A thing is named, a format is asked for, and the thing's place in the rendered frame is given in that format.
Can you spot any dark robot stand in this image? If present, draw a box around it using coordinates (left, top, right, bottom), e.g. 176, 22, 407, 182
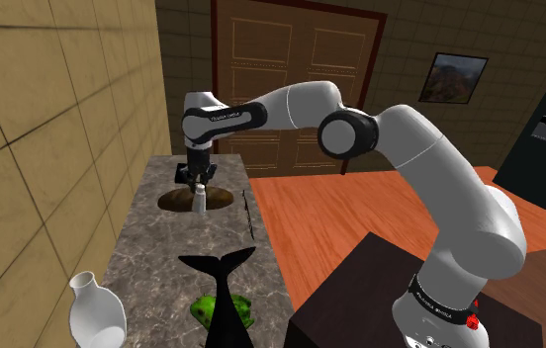
283, 231, 545, 348

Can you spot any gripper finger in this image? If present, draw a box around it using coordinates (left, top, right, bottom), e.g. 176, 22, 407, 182
174, 163, 196, 193
201, 163, 220, 188

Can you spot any black refrigerator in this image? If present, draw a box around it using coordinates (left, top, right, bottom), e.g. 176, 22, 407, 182
492, 81, 546, 219

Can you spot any black whale tail figure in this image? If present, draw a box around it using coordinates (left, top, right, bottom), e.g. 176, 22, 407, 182
177, 245, 258, 348

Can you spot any framed landscape wall picture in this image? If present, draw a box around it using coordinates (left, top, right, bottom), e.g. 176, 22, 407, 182
417, 51, 491, 106

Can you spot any green frog toy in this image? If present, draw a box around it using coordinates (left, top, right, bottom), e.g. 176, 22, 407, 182
189, 293, 256, 332

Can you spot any white vase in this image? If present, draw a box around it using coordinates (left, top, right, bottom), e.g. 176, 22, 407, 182
68, 270, 129, 348

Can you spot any brown oval plate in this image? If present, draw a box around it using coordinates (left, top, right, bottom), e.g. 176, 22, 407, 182
157, 186, 235, 212

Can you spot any white shaker bottle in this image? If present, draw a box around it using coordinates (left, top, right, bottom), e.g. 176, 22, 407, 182
191, 182, 208, 215

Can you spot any brown panelled door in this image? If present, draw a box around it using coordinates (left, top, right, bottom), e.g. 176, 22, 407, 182
209, 0, 390, 177

